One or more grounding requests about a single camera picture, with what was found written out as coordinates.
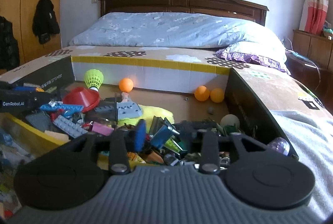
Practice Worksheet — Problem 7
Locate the wooden sideboard cabinet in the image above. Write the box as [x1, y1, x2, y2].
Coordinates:
[286, 30, 332, 102]

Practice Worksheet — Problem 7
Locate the yellow cardboard box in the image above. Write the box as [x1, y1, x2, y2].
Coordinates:
[0, 55, 300, 170]

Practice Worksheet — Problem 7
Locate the green shuttlecock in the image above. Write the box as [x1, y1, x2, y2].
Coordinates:
[83, 69, 104, 91]

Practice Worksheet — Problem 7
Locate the grey lego plate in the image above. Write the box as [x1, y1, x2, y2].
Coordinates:
[53, 115, 88, 138]

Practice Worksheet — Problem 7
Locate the red plastic cone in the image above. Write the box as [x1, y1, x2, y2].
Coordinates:
[63, 87, 100, 113]

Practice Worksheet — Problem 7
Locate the purple pillow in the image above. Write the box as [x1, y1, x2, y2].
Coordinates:
[215, 41, 291, 75]

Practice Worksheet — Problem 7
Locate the black hanging jacket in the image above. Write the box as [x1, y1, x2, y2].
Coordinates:
[32, 0, 60, 44]

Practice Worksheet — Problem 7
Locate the white fluffy blanket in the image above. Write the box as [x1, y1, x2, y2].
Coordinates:
[271, 110, 332, 219]

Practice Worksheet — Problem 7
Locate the pink flat piece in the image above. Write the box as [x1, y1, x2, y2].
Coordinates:
[92, 122, 114, 136]

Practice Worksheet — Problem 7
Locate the light blue floral duvet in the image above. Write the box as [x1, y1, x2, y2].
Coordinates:
[70, 12, 283, 49]

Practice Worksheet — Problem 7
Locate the dark wooden headboard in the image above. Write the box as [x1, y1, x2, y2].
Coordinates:
[99, 0, 269, 26]

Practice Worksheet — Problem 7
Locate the orange ping pong ball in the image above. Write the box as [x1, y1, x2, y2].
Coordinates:
[119, 78, 134, 93]
[194, 85, 210, 102]
[210, 88, 225, 103]

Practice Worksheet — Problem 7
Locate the white ping pong ball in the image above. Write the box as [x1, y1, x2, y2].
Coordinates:
[220, 114, 240, 128]

